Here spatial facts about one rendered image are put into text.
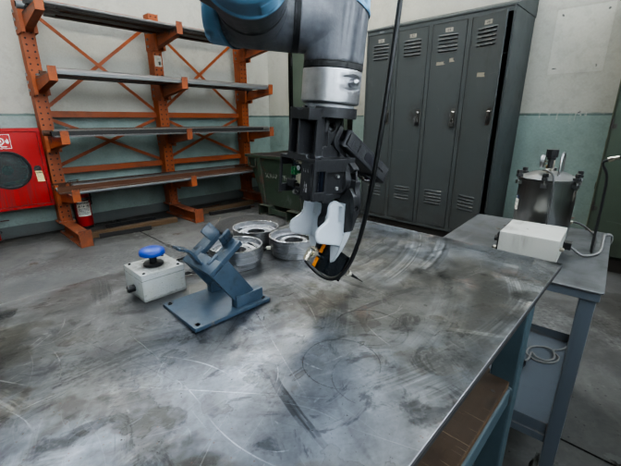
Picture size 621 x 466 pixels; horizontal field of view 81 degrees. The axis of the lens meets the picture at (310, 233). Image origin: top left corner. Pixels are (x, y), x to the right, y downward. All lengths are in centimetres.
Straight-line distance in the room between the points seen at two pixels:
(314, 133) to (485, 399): 62
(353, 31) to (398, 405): 41
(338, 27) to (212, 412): 43
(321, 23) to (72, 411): 48
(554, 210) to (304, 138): 106
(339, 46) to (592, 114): 327
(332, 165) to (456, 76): 299
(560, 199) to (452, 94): 215
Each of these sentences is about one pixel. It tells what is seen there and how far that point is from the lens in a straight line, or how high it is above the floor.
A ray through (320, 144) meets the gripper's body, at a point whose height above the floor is 104.
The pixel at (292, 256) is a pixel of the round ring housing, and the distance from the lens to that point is 73.
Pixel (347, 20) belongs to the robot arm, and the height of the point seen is 118.
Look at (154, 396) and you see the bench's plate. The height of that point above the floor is 80.
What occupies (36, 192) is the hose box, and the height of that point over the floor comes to 43.
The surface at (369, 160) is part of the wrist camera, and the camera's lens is 52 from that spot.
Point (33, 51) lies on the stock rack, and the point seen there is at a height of 163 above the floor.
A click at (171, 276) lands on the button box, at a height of 83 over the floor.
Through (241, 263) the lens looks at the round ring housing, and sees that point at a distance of 68.
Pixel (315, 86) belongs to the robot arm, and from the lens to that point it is 47.
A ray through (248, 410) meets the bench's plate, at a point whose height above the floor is 80.
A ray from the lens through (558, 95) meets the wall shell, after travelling 370.
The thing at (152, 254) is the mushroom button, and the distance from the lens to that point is 63.
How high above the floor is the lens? 107
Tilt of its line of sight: 17 degrees down
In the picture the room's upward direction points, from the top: straight up
